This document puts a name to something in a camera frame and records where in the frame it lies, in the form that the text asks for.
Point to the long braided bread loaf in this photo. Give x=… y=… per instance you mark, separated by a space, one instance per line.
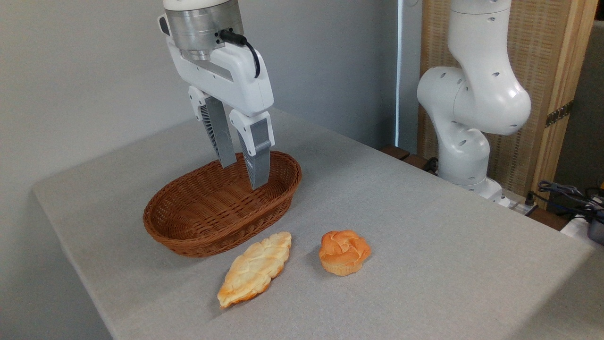
x=255 y=269

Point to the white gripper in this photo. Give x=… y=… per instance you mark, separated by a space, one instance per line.
x=236 y=80

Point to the round muffin-shaped bread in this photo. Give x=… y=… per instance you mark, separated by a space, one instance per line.
x=343 y=252

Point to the wooden rattan folding screen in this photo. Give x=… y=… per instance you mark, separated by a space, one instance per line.
x=538 y=47

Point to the metal screen hinge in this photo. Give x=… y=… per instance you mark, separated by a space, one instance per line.
x=559 y=113

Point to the silver cylindrical wrist flange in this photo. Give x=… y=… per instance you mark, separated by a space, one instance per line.
x=198 y=28

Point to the grey tablecloth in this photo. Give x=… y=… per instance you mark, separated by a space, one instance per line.
x=401 y=236

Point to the brown oval wicker basket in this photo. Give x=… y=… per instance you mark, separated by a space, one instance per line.
x=198 y=236

